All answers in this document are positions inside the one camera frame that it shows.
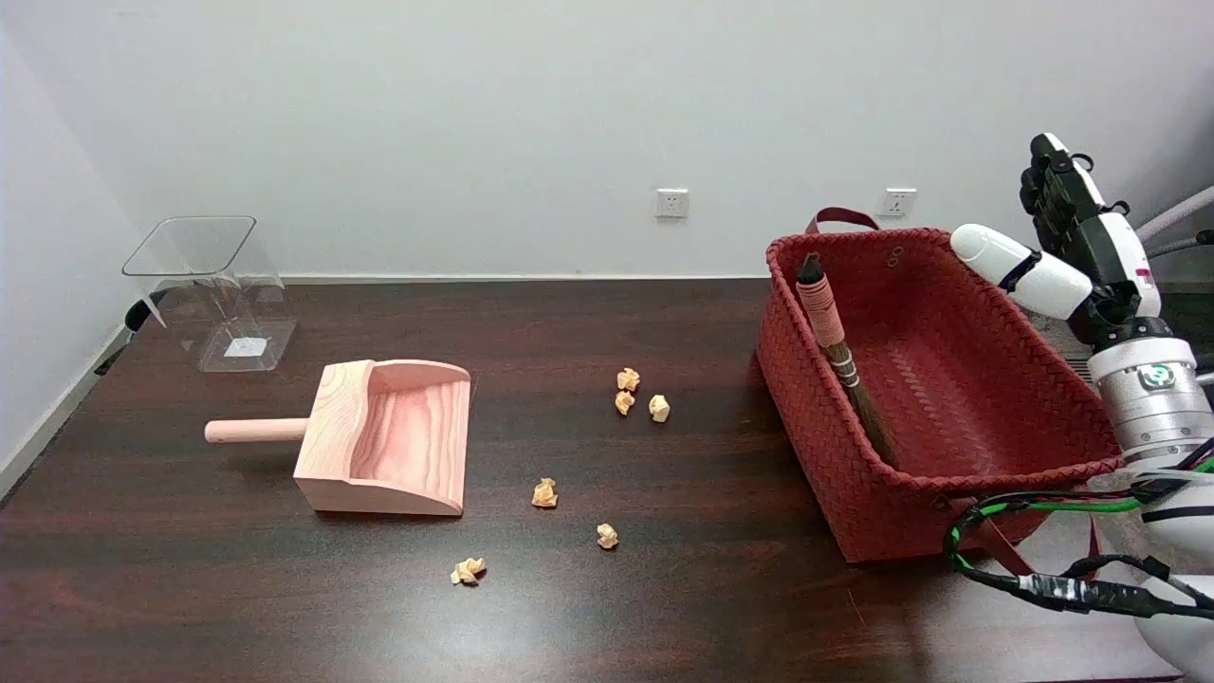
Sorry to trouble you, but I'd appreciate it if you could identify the clear plastic container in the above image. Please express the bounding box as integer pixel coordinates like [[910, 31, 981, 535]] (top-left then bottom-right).
[[121, 215, 299, 374]]

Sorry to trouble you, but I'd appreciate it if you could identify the red woven basket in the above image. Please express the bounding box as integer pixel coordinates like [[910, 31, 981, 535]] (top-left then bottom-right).
[[755, 207, 1125, 565]]

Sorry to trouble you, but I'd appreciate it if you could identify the white grey chair base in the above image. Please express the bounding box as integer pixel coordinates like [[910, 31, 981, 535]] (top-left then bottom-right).
[[1133, 185, 1214, 262]]

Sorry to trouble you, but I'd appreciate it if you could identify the white zip tie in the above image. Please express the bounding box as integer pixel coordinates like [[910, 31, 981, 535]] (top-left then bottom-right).
[[1114, 455, 1214, 487]]

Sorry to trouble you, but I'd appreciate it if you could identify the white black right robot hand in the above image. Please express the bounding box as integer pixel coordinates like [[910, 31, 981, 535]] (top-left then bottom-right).
[[951, 133, 1173, 350]]

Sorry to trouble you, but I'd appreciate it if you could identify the small straw hand broom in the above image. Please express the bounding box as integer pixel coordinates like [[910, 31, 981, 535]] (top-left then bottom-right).
[[795, 252, 900, 468]]

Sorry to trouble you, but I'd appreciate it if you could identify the black object behind container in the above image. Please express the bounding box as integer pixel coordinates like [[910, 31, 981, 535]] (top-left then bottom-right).
[[124, 289, 172, 333]]

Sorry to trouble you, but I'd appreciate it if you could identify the wooden dustpan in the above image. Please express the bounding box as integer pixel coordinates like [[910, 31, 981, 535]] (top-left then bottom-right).
[[204, 359, 472, 518]]

